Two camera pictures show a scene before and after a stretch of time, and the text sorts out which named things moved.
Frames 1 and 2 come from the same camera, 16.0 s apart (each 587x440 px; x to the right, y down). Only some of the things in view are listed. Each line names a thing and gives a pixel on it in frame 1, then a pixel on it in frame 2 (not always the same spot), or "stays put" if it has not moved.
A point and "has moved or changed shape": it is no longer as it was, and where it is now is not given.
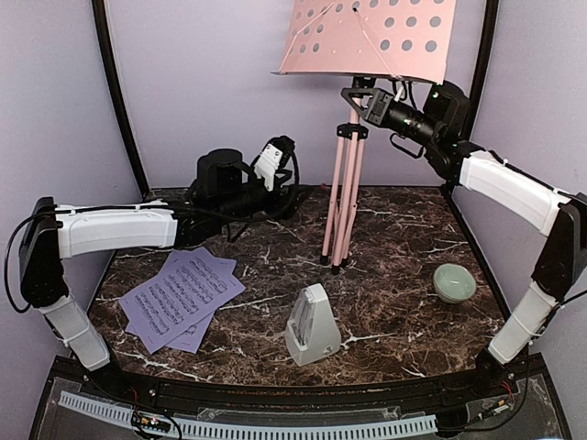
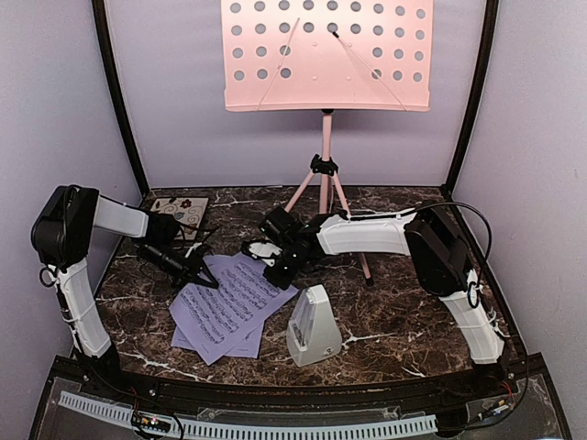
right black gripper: [378, 105] to [282, 280]
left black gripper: [284, 203] to [190, 269]
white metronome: [312, 332] stays put
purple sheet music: [194, 284] to [214, 319]
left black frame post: [101, 16] stays put
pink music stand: [364, 40] has moved or changed shape
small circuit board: [151, 423] stays put
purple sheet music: [190, 338] to [248, 346]
